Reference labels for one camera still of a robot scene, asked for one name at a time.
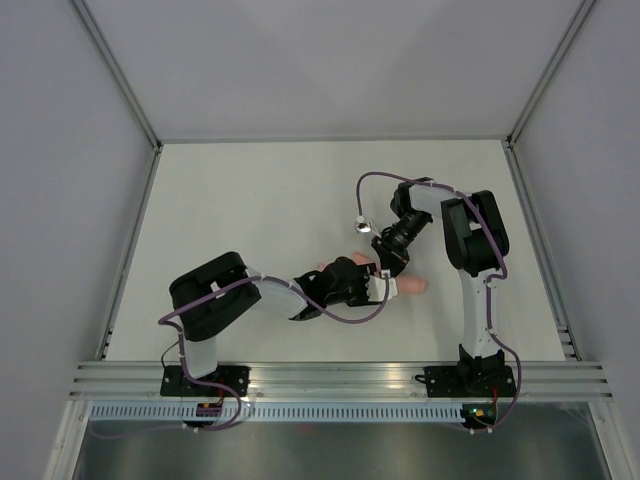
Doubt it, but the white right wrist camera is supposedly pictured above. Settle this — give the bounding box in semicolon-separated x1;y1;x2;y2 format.
354;215;373;234

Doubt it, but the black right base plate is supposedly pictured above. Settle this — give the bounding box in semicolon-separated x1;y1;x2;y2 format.
414;365;516;398

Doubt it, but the aluminium front rail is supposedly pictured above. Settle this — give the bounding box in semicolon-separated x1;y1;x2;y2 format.
68;361;613;403

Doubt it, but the aluminium frame post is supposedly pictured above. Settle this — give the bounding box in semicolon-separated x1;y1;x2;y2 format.
69;0;164;154
503;0;599;149

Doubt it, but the pink satin napkin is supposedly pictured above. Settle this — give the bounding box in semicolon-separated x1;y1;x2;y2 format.
318;252;428;295

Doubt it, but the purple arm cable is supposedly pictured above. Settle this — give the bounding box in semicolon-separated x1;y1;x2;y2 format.
89;272;394;441
354;172;524;436

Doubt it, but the left aluminium frame post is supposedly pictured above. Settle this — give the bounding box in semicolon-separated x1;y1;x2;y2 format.
69;0;164;154

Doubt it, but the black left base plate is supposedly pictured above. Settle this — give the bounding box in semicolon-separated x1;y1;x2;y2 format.
160;365;250;398

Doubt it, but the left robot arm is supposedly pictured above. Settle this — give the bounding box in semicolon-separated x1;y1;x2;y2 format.
159;251;396;396

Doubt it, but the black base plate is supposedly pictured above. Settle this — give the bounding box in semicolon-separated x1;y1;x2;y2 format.
414;365;516;398
160;365;250;398

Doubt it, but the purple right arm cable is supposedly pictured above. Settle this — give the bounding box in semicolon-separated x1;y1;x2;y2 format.
354;172;524;436

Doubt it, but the white slotted cable duct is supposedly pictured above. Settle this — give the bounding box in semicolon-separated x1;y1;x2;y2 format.
90;402;463;423

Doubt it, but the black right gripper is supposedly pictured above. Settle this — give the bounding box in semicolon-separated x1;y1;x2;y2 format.
371;210;431;279

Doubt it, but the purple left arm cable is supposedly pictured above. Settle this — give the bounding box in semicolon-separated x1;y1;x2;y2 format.
89;272;394;441

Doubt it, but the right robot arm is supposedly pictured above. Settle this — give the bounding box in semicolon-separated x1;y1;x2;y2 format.
371;178;517;398

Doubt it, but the right aluminium frame post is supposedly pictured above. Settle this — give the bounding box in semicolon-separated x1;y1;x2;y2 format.
503;0;599;149

